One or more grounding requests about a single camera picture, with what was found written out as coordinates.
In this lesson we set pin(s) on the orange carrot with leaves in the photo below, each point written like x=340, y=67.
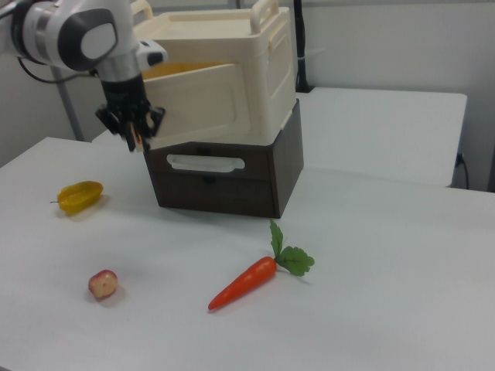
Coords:
x=247, y=280

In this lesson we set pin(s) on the dark brown drawer box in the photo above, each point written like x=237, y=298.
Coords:
x=286, y=162

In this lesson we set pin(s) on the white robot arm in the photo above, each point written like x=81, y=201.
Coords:
x=58, y=35

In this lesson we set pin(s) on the black stand pole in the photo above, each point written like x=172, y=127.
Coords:
x=301, y=58

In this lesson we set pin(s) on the cream plastic cabinet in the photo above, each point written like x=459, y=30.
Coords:
x=278, y=69

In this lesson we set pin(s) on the grey metal post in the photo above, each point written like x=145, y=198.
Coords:
x=73, y=116

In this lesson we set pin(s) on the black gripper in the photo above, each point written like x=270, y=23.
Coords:
x=123, y=92

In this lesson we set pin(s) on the cream cabinet door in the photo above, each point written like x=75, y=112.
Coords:
x=193, y=104

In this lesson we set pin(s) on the small red apple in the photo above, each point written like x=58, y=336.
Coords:
x=102, y=285

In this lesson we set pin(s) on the yellow star fruit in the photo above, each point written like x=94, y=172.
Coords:
x=79, y=197

